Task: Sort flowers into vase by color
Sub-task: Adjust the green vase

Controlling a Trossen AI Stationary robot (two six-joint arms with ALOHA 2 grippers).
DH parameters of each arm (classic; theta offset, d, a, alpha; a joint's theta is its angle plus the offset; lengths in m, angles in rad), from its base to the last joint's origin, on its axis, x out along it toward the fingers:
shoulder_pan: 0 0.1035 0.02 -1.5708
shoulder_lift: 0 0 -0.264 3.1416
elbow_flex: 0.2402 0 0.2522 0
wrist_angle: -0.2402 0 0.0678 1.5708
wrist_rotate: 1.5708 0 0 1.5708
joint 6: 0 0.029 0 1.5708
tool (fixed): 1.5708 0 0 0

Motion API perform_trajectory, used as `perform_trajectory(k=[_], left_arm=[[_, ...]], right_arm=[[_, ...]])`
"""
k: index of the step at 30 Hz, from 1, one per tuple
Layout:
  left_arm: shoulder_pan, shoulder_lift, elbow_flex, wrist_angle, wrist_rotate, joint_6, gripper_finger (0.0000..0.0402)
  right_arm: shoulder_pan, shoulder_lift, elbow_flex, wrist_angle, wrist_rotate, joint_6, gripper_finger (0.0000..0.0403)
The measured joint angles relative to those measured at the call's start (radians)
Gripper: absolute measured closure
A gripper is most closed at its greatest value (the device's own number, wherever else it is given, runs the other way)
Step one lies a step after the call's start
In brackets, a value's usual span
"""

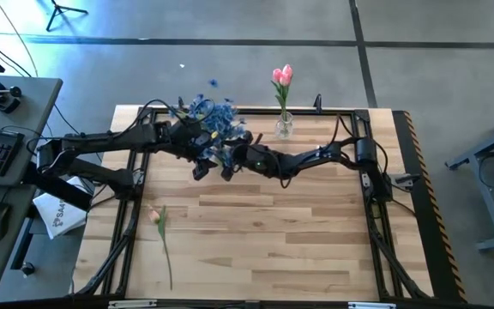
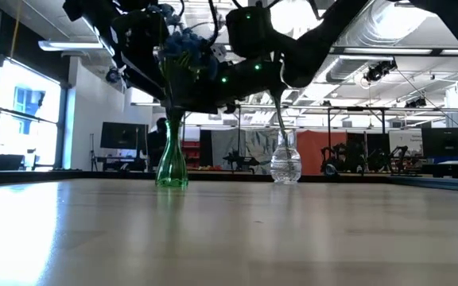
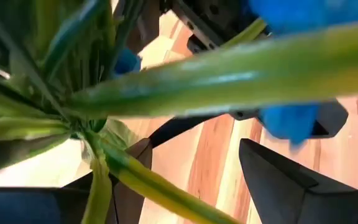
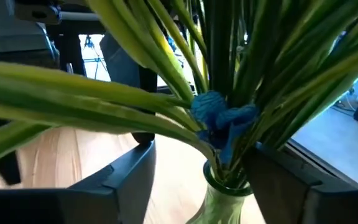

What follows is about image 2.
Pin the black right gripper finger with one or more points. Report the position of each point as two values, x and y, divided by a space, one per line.
189 97

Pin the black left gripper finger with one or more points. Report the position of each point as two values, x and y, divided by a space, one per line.
145 77

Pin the green glass vase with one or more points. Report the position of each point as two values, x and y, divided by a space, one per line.
172 167

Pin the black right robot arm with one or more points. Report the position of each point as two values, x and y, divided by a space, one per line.
320 43

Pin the black background robot arm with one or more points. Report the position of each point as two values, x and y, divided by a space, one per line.
398 157
241 161

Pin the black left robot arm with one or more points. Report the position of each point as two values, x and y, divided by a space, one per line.
94 10

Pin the clear glass vase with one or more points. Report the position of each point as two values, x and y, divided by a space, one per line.
286 165

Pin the red storage bins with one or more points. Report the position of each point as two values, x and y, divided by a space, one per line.
191 153

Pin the person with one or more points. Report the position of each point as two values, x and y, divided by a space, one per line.
156 145

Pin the black computer monitor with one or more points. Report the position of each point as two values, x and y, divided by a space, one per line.
445 142
121 136

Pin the grey leaf-print cloth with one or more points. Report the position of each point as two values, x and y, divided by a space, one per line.
253 145

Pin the long ceiling light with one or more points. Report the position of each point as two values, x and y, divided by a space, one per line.
70 45

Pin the black tripod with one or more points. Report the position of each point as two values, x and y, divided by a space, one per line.
93 153

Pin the orange partition panel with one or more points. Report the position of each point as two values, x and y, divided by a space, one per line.
312 151

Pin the black background workcell frame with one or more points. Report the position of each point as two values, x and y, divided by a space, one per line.
329 119

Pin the black ceiling-mounted camera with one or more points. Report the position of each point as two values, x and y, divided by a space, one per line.
380 70

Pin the silver ventilation duct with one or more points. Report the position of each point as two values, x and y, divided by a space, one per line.
372 32

